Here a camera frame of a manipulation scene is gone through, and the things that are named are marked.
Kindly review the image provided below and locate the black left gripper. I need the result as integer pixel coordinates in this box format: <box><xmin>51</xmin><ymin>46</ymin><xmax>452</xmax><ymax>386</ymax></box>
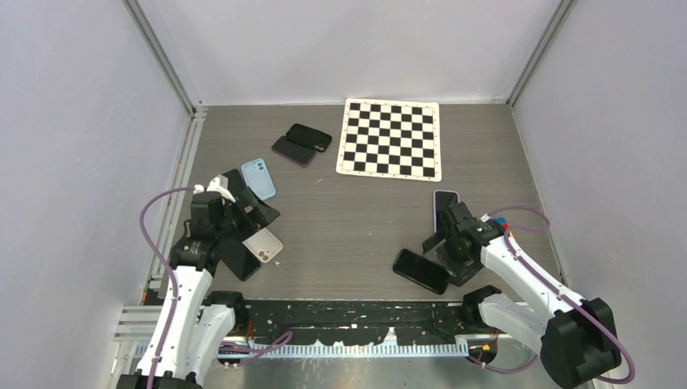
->
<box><xmin>215</xmin><ymin>187</ymin><xmax>278</xmax><ymax>245</ymax></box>

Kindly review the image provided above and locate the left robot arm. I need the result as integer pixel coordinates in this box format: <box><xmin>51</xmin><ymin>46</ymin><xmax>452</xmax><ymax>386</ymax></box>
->
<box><xmin>116</xmin><ymin>183</ymin><xmax>279</xmax><ymax>388</ymax></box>

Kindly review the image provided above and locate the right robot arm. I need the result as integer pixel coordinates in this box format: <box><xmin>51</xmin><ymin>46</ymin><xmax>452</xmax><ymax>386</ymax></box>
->
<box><xmin>422</xmin><ymin>202</ymin><xmax>635</xmax><ymax>388</ymax></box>

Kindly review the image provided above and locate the phone in lilac case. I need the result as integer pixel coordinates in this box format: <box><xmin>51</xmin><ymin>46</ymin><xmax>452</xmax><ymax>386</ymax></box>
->
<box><xmin>433</xmin><ymin>190</ymin><xmax>459</xmax><ymax>233</ymax></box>

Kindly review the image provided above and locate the red blue toy block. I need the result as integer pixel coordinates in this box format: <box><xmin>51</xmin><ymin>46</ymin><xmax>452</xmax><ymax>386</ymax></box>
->
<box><xmin>493</xmin><ymin>216</ymin><xmax>509</xmax><ymax>229</ymax></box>

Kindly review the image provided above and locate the black white chessboard mat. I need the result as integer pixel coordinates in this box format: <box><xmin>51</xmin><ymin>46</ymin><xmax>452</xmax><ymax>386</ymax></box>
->
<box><xmin>335</xmin><ymin>98</ymin><xmax>442</xmax><ymax>182</ymax></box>

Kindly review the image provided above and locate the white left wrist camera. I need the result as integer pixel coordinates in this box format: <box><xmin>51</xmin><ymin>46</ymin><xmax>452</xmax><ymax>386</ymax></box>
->
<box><xmin>205</xmin><ymin>174</ymin><xmax>236</xmax><ymax>203</ymax></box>

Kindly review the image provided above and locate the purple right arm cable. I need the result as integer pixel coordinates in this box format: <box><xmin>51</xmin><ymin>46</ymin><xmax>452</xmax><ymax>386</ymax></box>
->
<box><xmin>465</xmin><ymin>206</ymin><xmax>637</xmax><ymax>386</ymax></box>

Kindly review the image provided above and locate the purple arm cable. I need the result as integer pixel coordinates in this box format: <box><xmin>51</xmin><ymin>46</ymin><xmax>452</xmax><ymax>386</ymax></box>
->
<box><xmin>465</xmin><ymin>206</ymin><xmax>637</xmax><ymax>386</ymax></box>
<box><xmin>138</xmin><ymin>185</ymin><xmax>295</xmax><ymax>389</ymax></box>

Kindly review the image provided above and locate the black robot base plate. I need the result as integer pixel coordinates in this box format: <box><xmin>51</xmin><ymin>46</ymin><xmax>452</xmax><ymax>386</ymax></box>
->
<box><xmin>195</xmin><ymin>298</ymin><xmax>518</xmax><ymax>348</ymax></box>

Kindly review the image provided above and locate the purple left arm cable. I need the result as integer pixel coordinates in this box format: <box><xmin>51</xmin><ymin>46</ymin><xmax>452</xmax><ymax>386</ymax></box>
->
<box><xmin>138</xmin><ymin>185</ymin><xmax>295</xmax><ymax>389</ymax></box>

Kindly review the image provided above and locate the aluminium front rail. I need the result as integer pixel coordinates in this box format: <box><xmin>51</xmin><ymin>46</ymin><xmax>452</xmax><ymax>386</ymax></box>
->
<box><xmin>113</xmin><ymin>301</ymin><xmax>604</xmax><ymax>360</ymax></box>

